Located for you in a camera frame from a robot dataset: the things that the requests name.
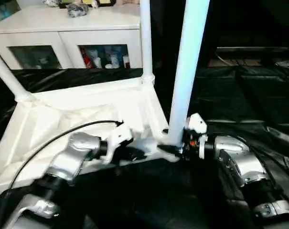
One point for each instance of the white plastic table top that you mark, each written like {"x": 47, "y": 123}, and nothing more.
{"x": 63, "y": 112}

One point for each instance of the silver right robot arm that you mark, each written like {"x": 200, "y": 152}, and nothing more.
{"x": 242, "y": 157}

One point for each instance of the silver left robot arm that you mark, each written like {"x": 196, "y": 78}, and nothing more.
{"x": 67, "y": 155}

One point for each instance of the black mat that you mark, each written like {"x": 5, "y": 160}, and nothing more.
{"x": 242, "y": 100}

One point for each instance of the red bottle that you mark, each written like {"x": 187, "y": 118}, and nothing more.
{"x": 87, "y": 59}

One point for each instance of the dark metal bar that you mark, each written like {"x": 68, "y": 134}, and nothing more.
{"x": 259, "y": 49}

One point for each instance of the white sideboard cabinet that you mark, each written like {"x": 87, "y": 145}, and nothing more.
{"x": 51, "y": 26}

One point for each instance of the dark ornament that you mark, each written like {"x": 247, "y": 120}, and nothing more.
{"x": 77, "y": 10}

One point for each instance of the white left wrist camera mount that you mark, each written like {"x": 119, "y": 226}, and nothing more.
{"x": 118, "y": 136}

